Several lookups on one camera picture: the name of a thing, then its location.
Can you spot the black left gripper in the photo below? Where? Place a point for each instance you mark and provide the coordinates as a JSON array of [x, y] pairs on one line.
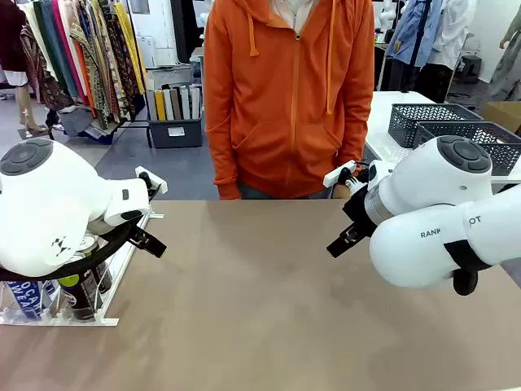
[[138, 228]]

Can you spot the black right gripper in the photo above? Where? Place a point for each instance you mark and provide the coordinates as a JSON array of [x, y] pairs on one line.
[[360, 216]]

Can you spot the black green soda can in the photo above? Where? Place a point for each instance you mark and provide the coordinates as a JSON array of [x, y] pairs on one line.
[[104, 277]]

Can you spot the grey plastic lattice basket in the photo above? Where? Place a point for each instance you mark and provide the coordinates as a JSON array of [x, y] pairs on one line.
[[504, 155], [407, 122]]

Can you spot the person's right forearm orange sleeve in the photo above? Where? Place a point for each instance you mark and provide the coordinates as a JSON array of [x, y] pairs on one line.
[[224, 163]]

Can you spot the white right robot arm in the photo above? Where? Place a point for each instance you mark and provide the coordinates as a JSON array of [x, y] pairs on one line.
[[427, 252]]

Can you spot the person's left forearm orange sleeve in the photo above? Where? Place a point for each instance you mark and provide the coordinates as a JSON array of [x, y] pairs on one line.
[[358, 134]]

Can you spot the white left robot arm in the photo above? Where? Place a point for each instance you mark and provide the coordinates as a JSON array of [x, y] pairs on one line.
[[40, 203]]

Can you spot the person's left hand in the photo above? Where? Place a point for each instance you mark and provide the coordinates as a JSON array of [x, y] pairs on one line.
[[342, 192]]

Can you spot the grey plastic storage bin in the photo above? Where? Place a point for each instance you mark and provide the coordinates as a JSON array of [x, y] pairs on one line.
[[175, 134]]

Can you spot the patterned folded fabric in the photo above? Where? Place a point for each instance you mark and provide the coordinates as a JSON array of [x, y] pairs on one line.
[[101, 130]]

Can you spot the white side table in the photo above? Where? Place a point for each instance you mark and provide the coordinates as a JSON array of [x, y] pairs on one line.
[[382, 118]]

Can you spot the yellow fabric roll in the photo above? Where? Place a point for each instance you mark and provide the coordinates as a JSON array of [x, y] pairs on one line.
[[160, 105]]

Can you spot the white fabric roll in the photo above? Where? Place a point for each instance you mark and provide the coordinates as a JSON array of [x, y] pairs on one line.
[[195, 102], [168, 104]]

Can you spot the brown fabric roll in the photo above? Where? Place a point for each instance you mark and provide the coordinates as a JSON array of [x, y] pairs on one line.
[[176, 104]]

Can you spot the light grey fabric roll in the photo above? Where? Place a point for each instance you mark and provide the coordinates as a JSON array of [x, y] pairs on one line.
[[185, 102]]

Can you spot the grey cloth pile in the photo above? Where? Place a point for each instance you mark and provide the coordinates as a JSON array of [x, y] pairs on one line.
[[77, 121]]

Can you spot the person in orange hoodie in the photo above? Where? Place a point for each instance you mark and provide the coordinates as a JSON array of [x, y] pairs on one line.
[[285, 102]]

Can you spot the orange hanging garment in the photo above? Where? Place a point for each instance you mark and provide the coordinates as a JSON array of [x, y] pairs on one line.
[[83, 77]]

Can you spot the grey background desk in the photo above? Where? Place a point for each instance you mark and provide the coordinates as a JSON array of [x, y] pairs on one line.
[[198, 61]]

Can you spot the beige mannequin legs with stand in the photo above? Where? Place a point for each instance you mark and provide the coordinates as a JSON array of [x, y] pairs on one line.
[[25, 106]]

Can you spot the brown patterned dress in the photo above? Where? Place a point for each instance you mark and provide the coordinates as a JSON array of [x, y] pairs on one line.
[[45, 85]]

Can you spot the white floor appliance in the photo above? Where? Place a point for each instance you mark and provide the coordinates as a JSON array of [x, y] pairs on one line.
[[146, 51]]

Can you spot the dark floral hanging garment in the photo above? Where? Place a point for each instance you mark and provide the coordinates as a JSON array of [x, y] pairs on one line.
[[114, 53]]

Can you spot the yellow hanging garment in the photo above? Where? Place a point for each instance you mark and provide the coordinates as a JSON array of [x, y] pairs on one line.
[[130, 45]]

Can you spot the beige patterned hanging garment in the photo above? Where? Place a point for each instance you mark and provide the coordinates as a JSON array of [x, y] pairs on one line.
[[83, 53]]

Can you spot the brown cardboard box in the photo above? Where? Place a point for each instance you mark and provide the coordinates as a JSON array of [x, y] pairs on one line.
[[504, 114]]

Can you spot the black hanging curtain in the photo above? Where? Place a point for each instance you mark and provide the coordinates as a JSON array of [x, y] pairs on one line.
[[183, 28]]

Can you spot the mannequin in blue shirt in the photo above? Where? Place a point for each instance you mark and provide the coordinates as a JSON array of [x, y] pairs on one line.
[[409, 36]]

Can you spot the white skirt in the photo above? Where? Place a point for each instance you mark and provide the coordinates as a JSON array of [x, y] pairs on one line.
[[12, 78]]

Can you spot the teal hanging garment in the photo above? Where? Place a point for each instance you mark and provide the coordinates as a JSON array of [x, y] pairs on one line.
[[55, 49]]

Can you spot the black stand pole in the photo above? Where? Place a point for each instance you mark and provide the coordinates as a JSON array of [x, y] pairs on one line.
[[419, 36]]

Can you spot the black plastic stool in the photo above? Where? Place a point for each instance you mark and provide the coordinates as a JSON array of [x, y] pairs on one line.
[[472, 65]]

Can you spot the pink hanging garment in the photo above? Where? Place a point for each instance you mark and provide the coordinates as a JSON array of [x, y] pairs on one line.
[[61, 32]]

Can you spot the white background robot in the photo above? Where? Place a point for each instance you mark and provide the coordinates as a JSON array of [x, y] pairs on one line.
[[386, 16]]

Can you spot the dark green hanging garment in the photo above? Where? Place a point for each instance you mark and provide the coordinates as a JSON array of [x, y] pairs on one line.
[[42, 36]]

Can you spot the mannequin in white shirt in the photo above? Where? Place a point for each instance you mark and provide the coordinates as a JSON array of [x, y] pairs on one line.
[[452, 32]]

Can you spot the mannequin in grey dress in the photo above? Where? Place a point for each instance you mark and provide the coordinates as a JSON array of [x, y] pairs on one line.
[[510, 65]]

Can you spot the maroon hanging garment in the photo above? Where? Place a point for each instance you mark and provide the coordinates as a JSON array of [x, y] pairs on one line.
[[10, 40]]

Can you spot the cream hanging garment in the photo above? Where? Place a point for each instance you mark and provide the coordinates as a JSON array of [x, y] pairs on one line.
[[34, 24]]

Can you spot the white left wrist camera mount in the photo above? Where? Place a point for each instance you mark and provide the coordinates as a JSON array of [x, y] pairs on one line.
[[156, 185]]

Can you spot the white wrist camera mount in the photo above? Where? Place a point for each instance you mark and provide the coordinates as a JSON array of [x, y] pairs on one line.
[[156, 185], [335, 173]]

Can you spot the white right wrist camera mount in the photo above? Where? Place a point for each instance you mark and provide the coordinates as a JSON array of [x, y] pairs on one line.
[[335, 173]]

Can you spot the black clothes rack frame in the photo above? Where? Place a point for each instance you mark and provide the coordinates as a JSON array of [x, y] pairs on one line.
[[138, 127]]

